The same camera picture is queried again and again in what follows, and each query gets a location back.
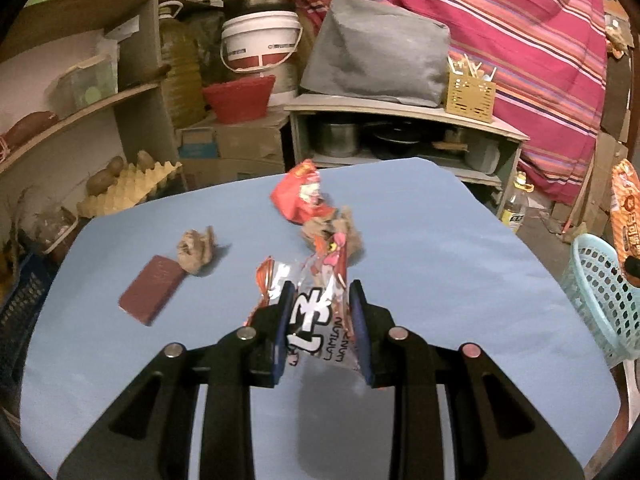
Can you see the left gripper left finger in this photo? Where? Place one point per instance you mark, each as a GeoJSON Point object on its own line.
{"type": "Point", "coordinates": [147, 432]}

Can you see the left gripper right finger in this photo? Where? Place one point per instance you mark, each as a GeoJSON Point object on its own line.
{"type": "Point", "coordinates": [496, 433]}

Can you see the orange red noodle wrapper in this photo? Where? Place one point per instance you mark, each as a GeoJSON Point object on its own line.
{"type": "Point", "coordinates": [317, 319]}

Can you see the orange snack bag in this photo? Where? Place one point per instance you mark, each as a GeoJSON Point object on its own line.
{"type": "Point", "coordinates": [624, 216]}

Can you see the red snack wrapper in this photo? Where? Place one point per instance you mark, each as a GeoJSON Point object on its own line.
{"type": "Point", "coordinates": [297, 196]}

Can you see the brown paper ball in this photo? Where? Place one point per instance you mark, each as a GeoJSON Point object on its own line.
{"type": "Point", "coordinates": [335, 229]}

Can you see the dark red flat packet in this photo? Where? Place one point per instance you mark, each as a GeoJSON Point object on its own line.
{"type": "Point", "coordinates": [149, 292]}

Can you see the light blue plastic basket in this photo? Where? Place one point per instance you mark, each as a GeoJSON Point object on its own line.
{"type": "Point", "coordinates": [603, 298]}

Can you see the small brown crumpled paper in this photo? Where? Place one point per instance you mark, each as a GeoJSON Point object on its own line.
{"type": "Point", "coordinates": [195, 250]}

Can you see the clear oil bottle yellow label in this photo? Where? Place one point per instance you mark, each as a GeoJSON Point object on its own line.
{"type": "Point", "coordinates": [514, 210]}

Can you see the yellow egg tray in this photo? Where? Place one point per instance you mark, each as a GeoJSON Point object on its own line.
{"type": "Point", "coordinates": [122, 185]}

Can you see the yellow oil jug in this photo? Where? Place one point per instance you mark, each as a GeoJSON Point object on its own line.
{"type": "Point", "coordinates": [182, 87]}

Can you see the white wooden shelf unit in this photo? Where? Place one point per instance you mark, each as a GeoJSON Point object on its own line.
{"type": "Point", "coordinates": [335, 131]}

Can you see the red plastic basin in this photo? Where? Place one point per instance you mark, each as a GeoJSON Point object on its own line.
{"type": "Point", "coordinates": [242, 100]}

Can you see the grey cloth cover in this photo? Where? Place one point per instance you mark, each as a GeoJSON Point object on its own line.
{"type": "Point", "coordinates": [374, 50]}

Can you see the white plastic bucket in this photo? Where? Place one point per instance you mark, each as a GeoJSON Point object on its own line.
{"type": "Point", "coordinates": [259, 40]}

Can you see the red striped cloth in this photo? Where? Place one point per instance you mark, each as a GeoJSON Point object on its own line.
{"type": "Point", "coordinates": [548, 61]}

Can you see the wooden wall shelf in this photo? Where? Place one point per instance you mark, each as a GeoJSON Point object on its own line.
{"type": "Point", "coordinates": [134, 120]}

